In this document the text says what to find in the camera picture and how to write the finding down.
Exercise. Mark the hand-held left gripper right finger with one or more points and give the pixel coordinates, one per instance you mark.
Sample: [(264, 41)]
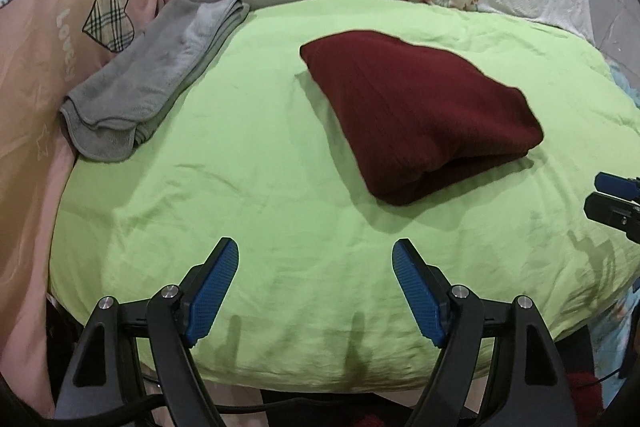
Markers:
[(415, 287)]

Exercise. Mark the light green bed sheet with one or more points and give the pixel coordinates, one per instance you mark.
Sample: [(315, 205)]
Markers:
[(250, 167)]

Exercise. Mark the grey towel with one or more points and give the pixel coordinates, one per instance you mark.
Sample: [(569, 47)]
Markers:
[(150, 72)]

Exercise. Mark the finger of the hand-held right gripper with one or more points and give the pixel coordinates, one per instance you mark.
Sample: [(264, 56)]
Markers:
[(612, 182), (612, 209)]

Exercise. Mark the maroon garment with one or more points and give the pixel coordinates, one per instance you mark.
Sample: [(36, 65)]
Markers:
[(415, 117)]

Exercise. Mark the pink heart print blanket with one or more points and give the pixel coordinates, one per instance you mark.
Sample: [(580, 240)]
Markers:
[(30, 107)]

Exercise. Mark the red fuzzy object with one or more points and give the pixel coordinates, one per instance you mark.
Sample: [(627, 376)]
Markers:
[(580, 379)]

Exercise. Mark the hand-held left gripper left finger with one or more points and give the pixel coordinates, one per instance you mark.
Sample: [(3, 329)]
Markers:
[(212, 284)]

